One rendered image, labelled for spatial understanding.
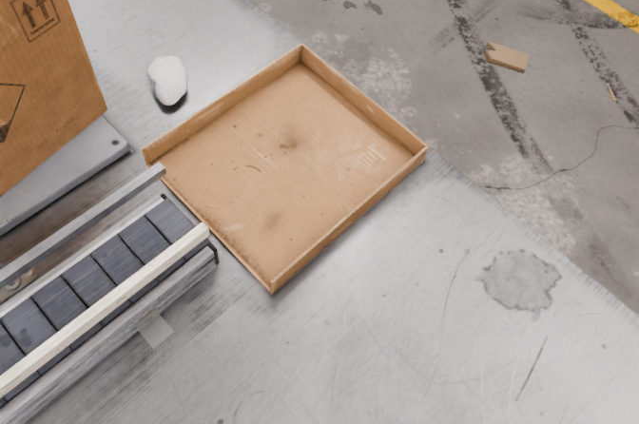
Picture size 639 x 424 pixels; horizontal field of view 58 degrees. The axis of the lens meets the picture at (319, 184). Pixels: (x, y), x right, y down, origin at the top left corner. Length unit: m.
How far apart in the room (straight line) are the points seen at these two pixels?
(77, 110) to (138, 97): 0.11
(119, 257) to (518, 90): 1.71
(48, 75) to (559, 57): 1.93
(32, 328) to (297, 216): 0.34
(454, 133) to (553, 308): 1.23
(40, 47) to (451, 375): 0.61
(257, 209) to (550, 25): 1.87
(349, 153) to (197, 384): 0.38
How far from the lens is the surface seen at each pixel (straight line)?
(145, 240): 0.73
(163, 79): 0.90
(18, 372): 0.68
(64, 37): 0.76
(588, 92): 2.31
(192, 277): 0.73
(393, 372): 0.74
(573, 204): 2.00
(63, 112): 0.83
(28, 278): 0.80
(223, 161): 0.83
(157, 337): 0.74
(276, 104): 0.89
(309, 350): 0.73
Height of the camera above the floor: 1.53
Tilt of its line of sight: 59 degrees down
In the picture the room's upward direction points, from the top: 10 degrees clockwise
